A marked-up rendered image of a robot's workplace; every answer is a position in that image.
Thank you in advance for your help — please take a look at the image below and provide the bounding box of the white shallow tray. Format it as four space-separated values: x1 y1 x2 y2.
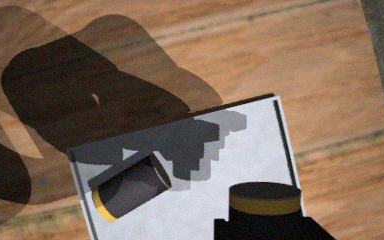
66 95 301 240

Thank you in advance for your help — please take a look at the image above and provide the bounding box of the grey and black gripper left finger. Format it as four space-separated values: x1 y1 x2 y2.
214 218 235 240

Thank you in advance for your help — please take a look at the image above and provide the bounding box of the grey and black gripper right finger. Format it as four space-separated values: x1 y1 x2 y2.
300 217 336 240

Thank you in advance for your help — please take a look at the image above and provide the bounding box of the black battery with gold end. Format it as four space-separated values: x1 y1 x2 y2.
228 182 301 240
91 154 172 223

